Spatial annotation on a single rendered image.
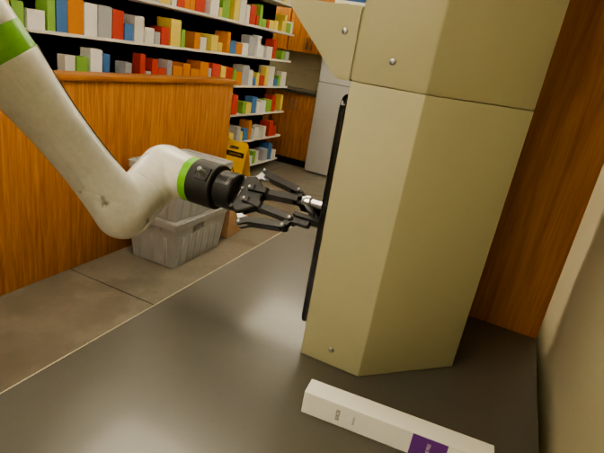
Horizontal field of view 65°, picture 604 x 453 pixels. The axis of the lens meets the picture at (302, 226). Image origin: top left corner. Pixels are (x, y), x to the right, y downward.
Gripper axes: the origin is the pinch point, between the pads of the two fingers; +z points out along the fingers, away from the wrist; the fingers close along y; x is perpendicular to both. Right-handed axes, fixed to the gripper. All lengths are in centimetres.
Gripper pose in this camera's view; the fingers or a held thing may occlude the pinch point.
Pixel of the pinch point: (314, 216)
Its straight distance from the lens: 86.7
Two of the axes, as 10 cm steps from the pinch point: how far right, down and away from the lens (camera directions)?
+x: 2.1, 4.3, 8.8
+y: 3.9, -8.6, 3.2
